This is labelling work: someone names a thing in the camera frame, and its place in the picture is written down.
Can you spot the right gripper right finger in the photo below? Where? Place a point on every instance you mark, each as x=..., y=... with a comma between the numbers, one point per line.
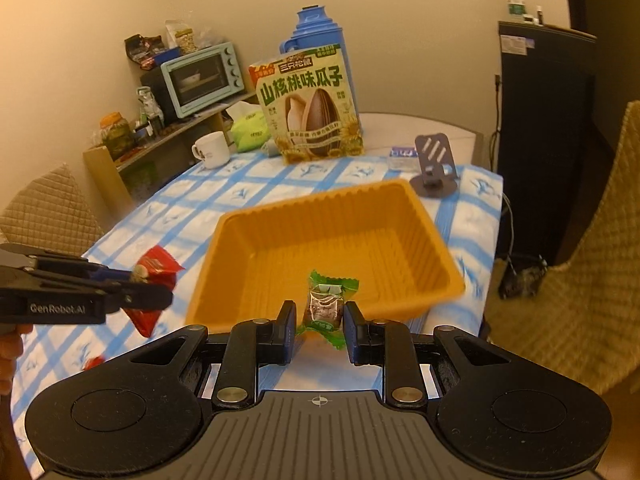
x=388, y=345

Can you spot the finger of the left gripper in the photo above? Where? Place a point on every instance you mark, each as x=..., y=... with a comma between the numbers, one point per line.
x=137, y=296
x=99, y=273

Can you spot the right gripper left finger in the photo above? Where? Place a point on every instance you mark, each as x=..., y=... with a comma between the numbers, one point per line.
x=249, y=346

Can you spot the large red candy packet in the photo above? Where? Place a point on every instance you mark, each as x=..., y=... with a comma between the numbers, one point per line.
x=153, y=280

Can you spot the green candy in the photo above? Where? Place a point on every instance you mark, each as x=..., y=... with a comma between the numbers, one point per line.
x=324, y=309

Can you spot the small red candy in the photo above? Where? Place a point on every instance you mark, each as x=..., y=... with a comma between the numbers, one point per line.
x=93, y=362

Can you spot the person's left hand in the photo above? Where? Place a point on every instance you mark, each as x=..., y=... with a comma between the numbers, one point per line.
x=11, y=348

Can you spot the quilted brown chair left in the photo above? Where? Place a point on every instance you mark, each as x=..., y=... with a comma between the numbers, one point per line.
x=51, y=213

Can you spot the quilted brown chair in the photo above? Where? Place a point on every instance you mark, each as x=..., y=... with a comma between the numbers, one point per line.
x=51, y=213
x=584, y=320

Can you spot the blue checked tablecloth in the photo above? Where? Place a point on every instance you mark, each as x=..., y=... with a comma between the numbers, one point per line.
x=182, y=218

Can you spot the wooden shelf unit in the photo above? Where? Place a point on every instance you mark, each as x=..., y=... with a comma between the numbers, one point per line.
x=127, y=182

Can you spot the orange plastic tray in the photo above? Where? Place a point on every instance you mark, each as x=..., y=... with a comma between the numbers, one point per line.
x=380, y=234

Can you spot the pickle jar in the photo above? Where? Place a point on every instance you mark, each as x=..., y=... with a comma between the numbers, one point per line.
x=116, y=135

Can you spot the white mug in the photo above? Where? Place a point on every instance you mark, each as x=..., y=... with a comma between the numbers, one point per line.
x=212, y=150

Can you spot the black floor fan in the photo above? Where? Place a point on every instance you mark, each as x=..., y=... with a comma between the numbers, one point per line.
x=522, y=277

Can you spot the grey phone stand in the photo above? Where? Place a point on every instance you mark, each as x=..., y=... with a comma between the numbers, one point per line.
x=438, y=176

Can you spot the blue white tissue packet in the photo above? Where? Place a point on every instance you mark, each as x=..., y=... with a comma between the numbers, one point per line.
x=403, y=159

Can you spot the green tissue pack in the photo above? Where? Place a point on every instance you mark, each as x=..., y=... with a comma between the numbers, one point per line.
x=249, y=128

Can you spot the light blue toaster oven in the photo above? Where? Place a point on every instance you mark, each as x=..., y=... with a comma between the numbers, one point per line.
x=186, y=85

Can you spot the quilted brown chair right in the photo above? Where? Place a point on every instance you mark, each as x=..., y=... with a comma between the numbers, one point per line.
x=584, y=320

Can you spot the sunflower seed snack box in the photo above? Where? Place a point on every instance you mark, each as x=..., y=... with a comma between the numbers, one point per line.
x=308, y=104

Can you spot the black cabinet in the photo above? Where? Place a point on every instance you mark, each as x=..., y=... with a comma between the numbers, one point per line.
x=546, y=116

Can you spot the blue thermos jug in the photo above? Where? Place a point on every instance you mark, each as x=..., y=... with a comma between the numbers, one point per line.
x=315, y=29

